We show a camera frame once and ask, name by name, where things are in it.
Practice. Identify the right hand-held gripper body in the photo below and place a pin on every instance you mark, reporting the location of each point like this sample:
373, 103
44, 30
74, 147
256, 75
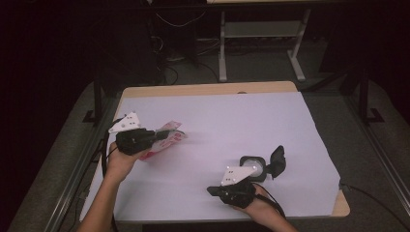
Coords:
237, 193

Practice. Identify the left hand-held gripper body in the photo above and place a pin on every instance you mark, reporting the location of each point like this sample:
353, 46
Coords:
133, 140

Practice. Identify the red and white seasoning bag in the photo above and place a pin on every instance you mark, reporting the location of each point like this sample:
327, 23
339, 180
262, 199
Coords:
167, 145

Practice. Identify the black container with hinged lid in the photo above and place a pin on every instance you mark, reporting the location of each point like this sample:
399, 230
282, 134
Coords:
278, 161

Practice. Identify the person's left hand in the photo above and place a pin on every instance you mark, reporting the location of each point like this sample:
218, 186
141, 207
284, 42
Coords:
119, 164

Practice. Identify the person's right hand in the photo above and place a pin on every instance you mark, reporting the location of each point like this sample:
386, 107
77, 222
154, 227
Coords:
262, 208

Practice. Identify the black metal stand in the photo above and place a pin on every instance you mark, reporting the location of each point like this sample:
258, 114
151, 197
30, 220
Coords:
97, 103
364, 96

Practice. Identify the white table sheet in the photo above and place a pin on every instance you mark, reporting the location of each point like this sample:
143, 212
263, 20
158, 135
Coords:
225, 129

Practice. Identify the metal floor rail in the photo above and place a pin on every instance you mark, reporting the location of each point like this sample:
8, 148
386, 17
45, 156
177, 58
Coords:
77, 174
380, 154

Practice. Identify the white metal desk frame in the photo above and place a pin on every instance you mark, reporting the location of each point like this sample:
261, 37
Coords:
222, 48

